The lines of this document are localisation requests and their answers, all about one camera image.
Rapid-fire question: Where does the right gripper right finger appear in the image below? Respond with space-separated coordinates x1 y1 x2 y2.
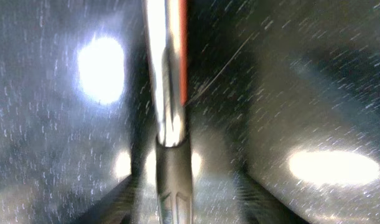
235 172 312 224

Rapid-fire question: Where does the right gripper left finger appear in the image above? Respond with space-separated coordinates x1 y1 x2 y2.
70 175 140 224

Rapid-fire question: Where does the hammer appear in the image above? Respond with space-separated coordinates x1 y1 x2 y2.
141 0 195 224

